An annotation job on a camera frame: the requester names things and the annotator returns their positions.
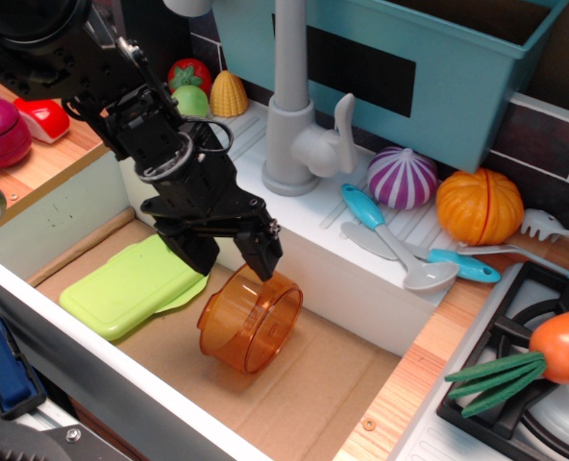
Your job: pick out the green toy apple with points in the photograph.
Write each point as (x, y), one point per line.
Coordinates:
(191, 100)

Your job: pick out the blue handled grey spoon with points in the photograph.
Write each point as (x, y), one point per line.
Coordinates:
(421, 277)

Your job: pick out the white toy sink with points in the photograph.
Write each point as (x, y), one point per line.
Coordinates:
(62, 192)

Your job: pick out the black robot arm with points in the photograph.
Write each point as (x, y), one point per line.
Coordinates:
(66, 50)

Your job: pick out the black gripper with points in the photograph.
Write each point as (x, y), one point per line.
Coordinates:
(198, 195)

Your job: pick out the grey toy faucet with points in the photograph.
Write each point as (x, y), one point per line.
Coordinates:
(299, 152)

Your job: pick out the orange toy pumpkin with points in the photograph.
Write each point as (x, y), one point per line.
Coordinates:
(480, 208)

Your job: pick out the teal plastic bin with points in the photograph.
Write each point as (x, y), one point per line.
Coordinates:
(434, 76)

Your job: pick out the grey toy pasta server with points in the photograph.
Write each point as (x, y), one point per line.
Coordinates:
(537, 224)

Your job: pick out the red toy tomato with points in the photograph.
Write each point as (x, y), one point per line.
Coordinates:
(189, 71)

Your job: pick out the light green cutting board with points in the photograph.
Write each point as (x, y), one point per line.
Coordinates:
(144, 279)

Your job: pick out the orange transparent toy pot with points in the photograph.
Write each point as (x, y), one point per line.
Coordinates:
(246, 323)

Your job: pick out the purple striped toy onion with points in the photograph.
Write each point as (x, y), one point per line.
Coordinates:
(401, 179)

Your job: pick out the black toy stove grate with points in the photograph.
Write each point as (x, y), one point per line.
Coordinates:
(533, 424)

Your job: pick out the yellow toy corn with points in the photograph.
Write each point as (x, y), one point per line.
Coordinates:
(228, 96)

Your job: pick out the orange toy carrot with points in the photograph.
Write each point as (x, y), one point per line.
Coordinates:
(494, 382)

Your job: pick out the blue clamp block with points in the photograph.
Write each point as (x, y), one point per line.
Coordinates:
(20, 389)

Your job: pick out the red white toy slice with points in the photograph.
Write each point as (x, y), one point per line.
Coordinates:
(47, 121)

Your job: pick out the blue handled grey knife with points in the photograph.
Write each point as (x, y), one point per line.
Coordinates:
(468, 267)

